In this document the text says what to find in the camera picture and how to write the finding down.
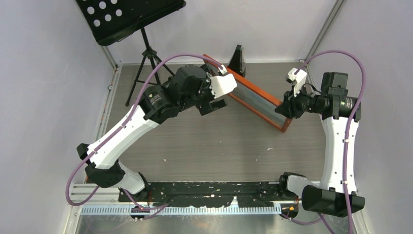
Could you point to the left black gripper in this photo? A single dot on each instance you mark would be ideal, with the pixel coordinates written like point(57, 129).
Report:
point(208, 106)

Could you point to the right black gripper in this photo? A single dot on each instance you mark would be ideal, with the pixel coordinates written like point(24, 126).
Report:
point(290, 107)

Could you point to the orange wooden picture frame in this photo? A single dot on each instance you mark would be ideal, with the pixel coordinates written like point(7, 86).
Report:
point(262, 92)

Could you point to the clear acrylic sheet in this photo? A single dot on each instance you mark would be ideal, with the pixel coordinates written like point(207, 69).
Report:
point(256, 102)

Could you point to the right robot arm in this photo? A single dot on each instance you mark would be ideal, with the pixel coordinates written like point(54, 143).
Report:
point(336, 194)

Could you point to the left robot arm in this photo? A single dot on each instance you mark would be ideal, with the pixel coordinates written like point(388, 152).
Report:
point(190, 86)

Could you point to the black metronome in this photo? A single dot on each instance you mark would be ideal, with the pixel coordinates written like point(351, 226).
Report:
point(237, 62)

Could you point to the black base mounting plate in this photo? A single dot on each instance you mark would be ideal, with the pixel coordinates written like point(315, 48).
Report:
point(214, 194)

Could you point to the black music stand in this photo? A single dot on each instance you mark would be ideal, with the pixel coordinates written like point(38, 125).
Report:
point(111, 21)

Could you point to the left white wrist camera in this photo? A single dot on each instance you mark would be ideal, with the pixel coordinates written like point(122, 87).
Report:
point(222, 84)

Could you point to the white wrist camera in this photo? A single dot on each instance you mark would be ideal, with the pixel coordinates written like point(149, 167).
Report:
point(222, 84)
point(297, 78)

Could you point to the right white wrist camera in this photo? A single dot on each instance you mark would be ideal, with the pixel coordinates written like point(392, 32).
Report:
point(297, 78)

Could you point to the white slotted cable duct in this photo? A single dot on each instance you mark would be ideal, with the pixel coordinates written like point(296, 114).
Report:
point(233, 209)

